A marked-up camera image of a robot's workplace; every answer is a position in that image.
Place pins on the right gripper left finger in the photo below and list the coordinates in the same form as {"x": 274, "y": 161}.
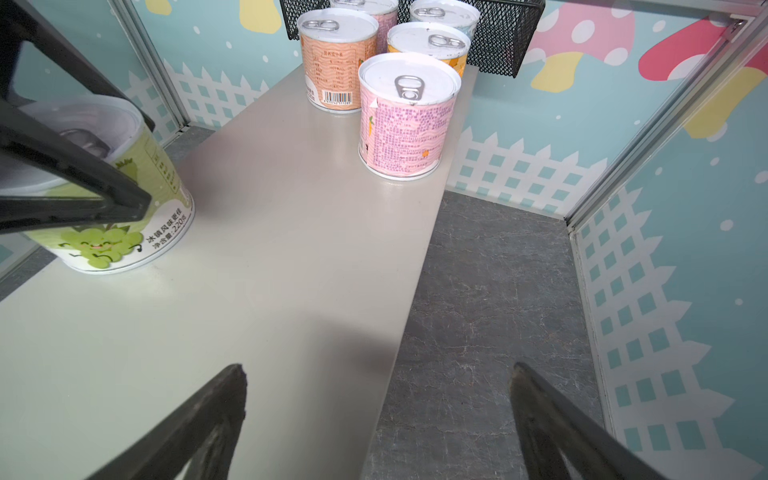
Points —
{"x": 197, "y": 440}

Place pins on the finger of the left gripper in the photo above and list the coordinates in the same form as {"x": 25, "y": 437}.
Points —
{"x": 104, "y": 109}
{"x": 113, "y": 197}

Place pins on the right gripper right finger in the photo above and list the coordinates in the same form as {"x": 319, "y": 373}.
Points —
{"x": 554, "y": 434}

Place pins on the green label can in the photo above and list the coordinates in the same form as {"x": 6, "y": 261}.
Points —
{"x": 113, "y": 247}

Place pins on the pink front can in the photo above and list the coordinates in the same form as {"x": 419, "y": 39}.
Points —
{"x": 407, "y": 103}

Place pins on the pink label can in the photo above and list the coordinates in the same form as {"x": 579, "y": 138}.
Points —
{"x": 384, "y": 11}

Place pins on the yellow label can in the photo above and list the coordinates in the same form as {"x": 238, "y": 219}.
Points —
{"x": 436, "y": 40}

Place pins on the blue label can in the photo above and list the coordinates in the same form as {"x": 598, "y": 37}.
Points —
{"x": 456, "y": 14}

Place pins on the beige metal cabinet counter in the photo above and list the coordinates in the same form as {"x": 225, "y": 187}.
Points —
{"x": 301, "y": 265}

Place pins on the black mesh wall basket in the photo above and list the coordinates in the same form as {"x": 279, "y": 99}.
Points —
{"x": 499, "y": 44}

